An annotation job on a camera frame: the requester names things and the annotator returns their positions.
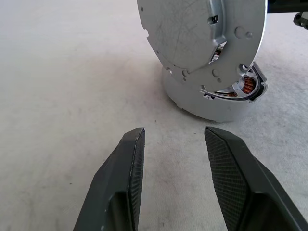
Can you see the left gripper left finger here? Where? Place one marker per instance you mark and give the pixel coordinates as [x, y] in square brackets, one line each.
[115, 180]

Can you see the silver motor housing with stator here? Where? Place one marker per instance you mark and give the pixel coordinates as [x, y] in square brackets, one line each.
[207, 108]

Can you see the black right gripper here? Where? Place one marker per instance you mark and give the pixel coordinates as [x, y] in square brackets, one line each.
[302, 21]

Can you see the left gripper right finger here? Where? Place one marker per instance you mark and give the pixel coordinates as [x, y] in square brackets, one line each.
[240, 180]

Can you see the round silver motor lid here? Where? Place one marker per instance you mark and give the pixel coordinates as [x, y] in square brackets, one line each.
[183, 31]

